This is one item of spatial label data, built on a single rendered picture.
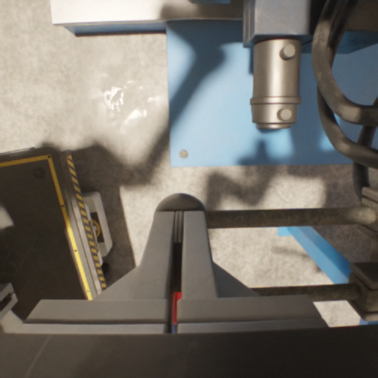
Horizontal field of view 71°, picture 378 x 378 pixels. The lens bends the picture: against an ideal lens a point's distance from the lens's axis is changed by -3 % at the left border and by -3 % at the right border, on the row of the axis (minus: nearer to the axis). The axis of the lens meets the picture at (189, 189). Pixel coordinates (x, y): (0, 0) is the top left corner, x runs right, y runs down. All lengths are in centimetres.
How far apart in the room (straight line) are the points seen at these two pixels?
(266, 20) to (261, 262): 104
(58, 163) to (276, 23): 69
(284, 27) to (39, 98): 97
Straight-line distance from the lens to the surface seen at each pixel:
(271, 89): 64
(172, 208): 16
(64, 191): 93
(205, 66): 104
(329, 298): 23
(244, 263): 135
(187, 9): 105
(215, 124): 103
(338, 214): 20
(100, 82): 120
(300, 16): 66
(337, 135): 40
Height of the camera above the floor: 114
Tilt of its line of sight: 75 degrees down
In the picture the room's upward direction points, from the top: 177 degrees clockwise
